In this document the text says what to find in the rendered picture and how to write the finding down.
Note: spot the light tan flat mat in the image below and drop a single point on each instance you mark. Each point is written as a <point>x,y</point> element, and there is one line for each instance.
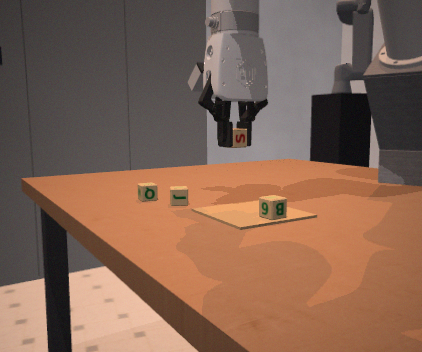
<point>245,215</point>

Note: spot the cream toy letter block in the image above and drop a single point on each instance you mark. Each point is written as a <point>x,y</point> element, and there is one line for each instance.
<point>147,192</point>
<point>239,138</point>
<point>272,207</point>
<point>179,196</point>

